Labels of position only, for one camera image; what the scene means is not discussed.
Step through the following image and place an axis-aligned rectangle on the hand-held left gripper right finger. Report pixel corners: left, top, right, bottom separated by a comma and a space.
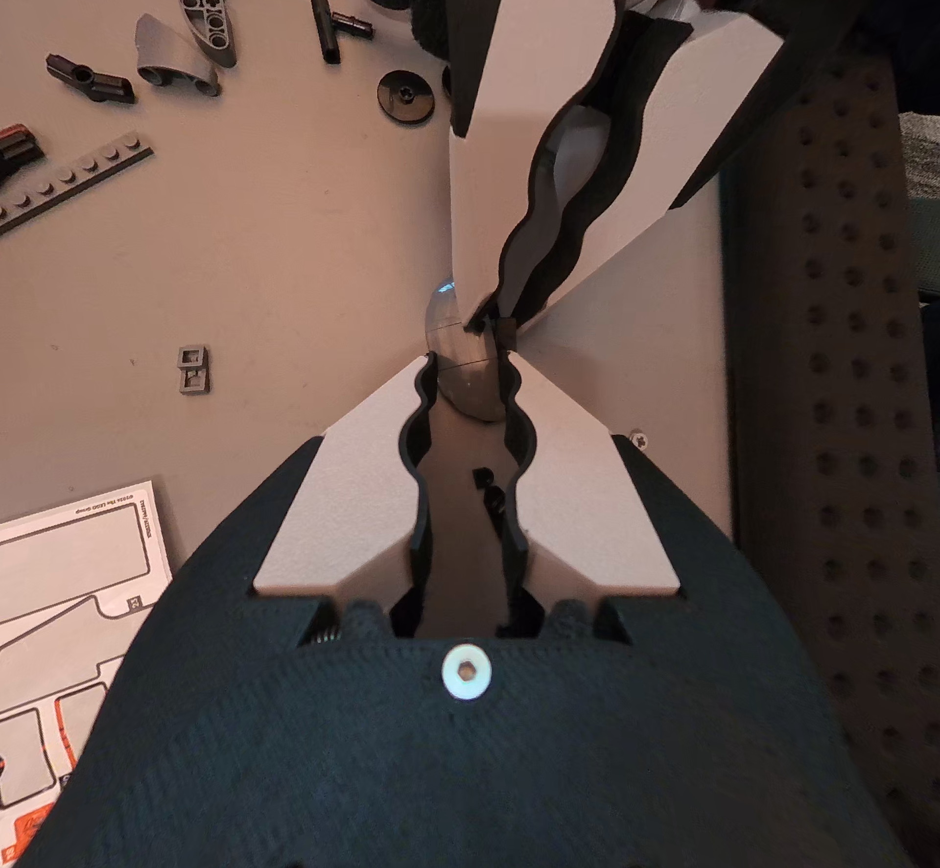
499, 350, 682, 637

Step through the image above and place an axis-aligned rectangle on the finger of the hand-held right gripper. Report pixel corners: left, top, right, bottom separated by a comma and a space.
448, 0, 627, 329
503, 7, 785, 331

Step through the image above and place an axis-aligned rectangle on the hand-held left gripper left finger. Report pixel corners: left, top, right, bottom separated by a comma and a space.
252, 352, 442, 627

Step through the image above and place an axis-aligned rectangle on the grey domed lego assembly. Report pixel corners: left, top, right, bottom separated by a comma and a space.
424, 273, 518, 422

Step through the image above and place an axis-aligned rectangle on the black round lego dish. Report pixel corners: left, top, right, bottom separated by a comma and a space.
376, 68, 436, 123

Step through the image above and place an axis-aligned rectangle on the lego sticker sheet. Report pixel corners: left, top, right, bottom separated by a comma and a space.
0, 480, 174, 868

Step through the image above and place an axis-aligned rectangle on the grey curved lego panel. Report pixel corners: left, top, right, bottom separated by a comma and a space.
134, 14, 221, 96

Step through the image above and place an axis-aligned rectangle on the long grey lego plate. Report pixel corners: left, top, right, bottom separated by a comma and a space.
0, 131, 155, 237

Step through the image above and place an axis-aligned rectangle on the dark grey curved technic beam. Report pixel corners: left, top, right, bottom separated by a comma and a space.
178, 0, 239, 70

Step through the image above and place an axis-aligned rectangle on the black angled technic connector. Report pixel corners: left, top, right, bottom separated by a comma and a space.
46, 53, 137, 105

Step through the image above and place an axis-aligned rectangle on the black connector with brown pin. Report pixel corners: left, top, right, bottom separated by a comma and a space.
0, 125, 41, 182

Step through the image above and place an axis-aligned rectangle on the small grey lego bracket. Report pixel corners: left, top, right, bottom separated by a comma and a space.
176, 345, 212, 397

